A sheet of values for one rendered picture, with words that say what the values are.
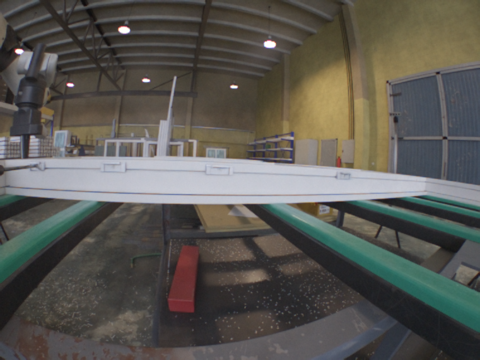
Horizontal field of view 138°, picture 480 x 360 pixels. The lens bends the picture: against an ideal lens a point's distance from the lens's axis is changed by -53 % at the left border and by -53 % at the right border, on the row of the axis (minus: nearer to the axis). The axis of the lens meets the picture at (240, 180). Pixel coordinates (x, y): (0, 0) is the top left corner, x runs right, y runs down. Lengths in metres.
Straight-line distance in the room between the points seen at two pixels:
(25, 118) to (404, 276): 0.72
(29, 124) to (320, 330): 0.64
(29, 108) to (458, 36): 7.58
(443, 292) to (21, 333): 0.30
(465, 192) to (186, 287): 1.01
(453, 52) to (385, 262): 7.01
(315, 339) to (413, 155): 6.55
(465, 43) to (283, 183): 7.01
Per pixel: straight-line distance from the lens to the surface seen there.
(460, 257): 0.30
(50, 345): 0.17
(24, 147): 0.62
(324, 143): 9.48
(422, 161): 6.49
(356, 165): 7.49
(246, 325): 0.48
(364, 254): 0.20
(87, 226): 0.33
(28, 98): 0.61
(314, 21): 11.64
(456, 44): 7.20
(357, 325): 0.18
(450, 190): 0.96
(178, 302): 0.49
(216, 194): 0.35
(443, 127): 6.37
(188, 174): 0.35
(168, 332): 0.47
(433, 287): 0.18
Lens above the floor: 0.94
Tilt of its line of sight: 6 degrees down
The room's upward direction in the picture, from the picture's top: 3 degrees clockwise
